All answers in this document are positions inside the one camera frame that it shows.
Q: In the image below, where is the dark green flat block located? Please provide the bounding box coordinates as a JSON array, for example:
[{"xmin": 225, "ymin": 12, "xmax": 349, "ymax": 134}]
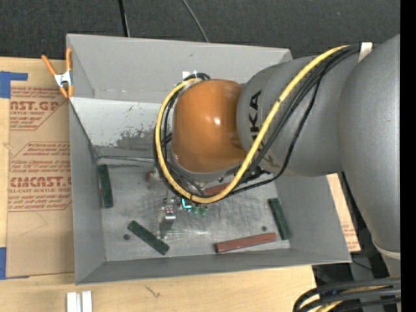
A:
[
  {"xmin": 267, "ymin": 197, "xmax": 293, "ymax": 241},
  {"xmin": 127, "ymin": 220, "xmax": 171, "ymax": 257},
  {"xmin": 97, "ymin": 164, "xmax": 115, "ymax": 209}
]

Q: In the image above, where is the red-brown flat block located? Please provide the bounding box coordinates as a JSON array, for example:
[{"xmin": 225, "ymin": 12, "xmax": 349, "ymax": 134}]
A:
[
  {"xmin": 203, "ymin": 183, "xmax": 232, "ymax": 197},
  {"xmin": 214, "ymin": 232, "xmax": 278, "ymax": 254}
]

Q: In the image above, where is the grey metal bin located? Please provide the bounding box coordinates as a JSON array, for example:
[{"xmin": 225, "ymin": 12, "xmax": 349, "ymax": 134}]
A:
[{"xmin": 66, "ymin": 33, "xmax": 353, "ymax": 286}]

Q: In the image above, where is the brown cardboard board red print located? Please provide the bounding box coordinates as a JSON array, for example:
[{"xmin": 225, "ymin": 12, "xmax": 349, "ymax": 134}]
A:
[{"xmin": 0, "ymin": 56, "xmax": 362, "ymax": 280}]

